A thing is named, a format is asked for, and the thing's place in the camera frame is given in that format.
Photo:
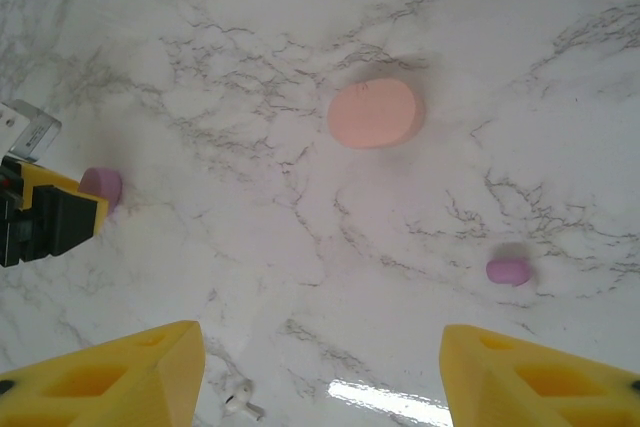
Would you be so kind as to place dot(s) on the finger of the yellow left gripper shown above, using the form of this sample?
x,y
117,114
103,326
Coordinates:
x,y
70,217

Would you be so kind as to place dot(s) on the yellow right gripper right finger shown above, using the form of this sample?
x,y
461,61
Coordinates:
x,y
540,387

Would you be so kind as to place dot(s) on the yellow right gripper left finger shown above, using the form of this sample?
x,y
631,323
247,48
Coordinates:
x,y
100,382

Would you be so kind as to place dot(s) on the purple earbuds charging case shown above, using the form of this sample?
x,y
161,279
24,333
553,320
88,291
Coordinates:
x,y
102,186

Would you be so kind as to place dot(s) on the purple earbud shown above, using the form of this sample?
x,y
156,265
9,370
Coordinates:
x,y
506,271

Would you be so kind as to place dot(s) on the pink earbuds charging case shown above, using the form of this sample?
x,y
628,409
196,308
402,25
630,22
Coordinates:
x,y
372,114

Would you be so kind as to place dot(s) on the white earbud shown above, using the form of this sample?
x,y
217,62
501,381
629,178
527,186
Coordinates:
x,y
239,397

